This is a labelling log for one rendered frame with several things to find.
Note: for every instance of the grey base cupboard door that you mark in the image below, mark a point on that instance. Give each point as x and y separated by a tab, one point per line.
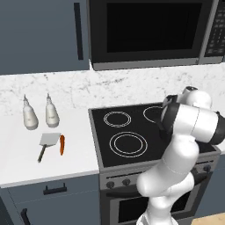
58	211

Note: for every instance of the black hob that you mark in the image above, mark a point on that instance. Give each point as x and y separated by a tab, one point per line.
129	132

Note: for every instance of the white squeeze bottle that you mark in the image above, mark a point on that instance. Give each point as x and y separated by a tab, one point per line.
52	114
30	116

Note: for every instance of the black oven knob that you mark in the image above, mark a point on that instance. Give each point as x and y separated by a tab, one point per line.
207	168
126	182
110	184

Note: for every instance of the black microwave oven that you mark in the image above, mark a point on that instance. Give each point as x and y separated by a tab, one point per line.
152	30

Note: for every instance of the orange carrot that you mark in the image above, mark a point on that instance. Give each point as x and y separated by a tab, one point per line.
62	144

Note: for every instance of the grey base cupboard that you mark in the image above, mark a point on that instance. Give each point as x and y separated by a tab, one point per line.
212	187

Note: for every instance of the grey drawer front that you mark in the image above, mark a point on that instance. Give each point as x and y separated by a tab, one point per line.
55	189

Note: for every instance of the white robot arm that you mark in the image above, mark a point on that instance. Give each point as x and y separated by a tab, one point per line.
178	164

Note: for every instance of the grey wall cupboard door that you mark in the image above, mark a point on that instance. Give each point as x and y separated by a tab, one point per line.
41	35

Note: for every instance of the grey spatula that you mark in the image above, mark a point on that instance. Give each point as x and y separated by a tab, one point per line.
48	140

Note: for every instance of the steel oven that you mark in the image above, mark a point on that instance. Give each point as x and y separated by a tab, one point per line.
123	199

